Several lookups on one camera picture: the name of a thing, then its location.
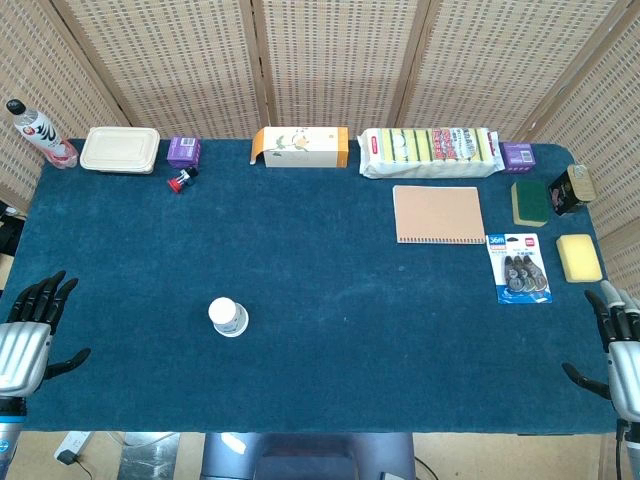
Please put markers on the right silver and black robot hand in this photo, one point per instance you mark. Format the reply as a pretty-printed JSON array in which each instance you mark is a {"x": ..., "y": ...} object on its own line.
[{"x": 625, "y": 360}]

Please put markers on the left silver and black robot hand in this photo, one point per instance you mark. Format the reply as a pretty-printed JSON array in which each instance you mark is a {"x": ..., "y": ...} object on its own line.
[{"x": 22, "y": 350}]

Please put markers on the paper cup with blue print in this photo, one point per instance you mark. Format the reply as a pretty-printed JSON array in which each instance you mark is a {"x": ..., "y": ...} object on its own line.
[{"x": 224, "y": 312}]

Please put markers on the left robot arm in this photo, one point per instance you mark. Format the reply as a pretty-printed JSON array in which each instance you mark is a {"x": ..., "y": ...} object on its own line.
[{"x": 9, "y": 430}]

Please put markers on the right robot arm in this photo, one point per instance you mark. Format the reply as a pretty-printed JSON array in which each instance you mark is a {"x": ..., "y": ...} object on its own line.
[{"x": 630, "y": 450}]

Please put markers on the paper cup with green flowers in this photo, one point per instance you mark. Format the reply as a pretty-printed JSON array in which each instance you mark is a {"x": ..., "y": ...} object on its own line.
[{"x": 241, "y": 331}]

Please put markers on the white power strip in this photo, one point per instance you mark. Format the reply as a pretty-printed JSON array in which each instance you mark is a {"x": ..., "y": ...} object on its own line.
[{"x": 72, "y": 445}]

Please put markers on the blue correction tape pack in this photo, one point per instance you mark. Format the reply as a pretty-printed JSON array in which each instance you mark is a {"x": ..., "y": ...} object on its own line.
[{"x": 522, "y": 270}]

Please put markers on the metal table leg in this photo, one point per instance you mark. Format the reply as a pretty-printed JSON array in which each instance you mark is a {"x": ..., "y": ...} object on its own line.
[{"x": 147, "y": 457}]

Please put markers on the black tin with wooden lid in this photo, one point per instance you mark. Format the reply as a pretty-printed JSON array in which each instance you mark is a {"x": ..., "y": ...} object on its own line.
[{"x": 567, "y": 196}]

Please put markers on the green and yellow scouring sponge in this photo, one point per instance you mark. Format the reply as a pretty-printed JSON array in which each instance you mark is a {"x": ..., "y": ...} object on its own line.
[{"x": 530, "y": 202}]

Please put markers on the clear plastic drink bottle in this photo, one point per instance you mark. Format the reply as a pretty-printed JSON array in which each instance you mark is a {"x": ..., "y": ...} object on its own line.
[{"x": 36, "y": 131}]

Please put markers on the beige lidded food container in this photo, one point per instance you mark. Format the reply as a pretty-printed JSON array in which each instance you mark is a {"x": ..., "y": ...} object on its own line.
[{"x": 120, "y": 149}]

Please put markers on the small purple box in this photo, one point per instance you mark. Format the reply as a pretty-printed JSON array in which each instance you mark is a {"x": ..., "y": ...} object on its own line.
[
  {"x": 518, "y": 157},
  {"x": 183, "y": 152}
]

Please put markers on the red emergency stop button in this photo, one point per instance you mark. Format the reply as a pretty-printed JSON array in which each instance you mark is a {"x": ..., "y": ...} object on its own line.
[{"x": 181, "y": 180}]

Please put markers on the brown spiral notebook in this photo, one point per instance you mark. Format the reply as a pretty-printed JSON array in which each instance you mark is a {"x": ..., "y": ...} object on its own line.
[{"x": 438, "y": 214}]

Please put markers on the pack of yellow sponges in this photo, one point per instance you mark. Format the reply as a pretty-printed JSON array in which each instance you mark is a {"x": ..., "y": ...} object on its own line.
[{"x": 430, "y": 152}]

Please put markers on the blue table cloth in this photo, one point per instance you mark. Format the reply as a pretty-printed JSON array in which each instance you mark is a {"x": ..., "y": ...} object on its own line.
[{"x": 320, "y": 300}]

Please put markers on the dark blue robot torso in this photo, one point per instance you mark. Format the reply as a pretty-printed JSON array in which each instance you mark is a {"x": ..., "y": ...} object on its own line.
[{"x": 307, "y": 457}]

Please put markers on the cream and orange carton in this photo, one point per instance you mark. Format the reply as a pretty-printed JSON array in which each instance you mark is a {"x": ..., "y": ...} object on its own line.
[{"x": 300, "y": 147}]

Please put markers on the woven bamboo folding screen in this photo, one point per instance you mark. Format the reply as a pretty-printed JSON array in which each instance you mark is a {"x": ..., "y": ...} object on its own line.
[{"x": 340, "y": 60}]

